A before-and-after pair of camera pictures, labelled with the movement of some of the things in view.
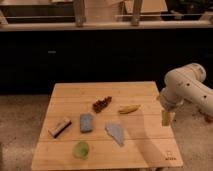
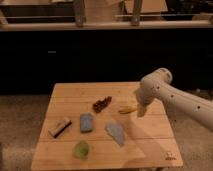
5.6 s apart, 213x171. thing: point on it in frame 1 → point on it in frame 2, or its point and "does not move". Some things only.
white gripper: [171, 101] → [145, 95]
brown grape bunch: [100, 104] does not move
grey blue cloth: [115, 131] does not move
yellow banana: [128, 108] does not move
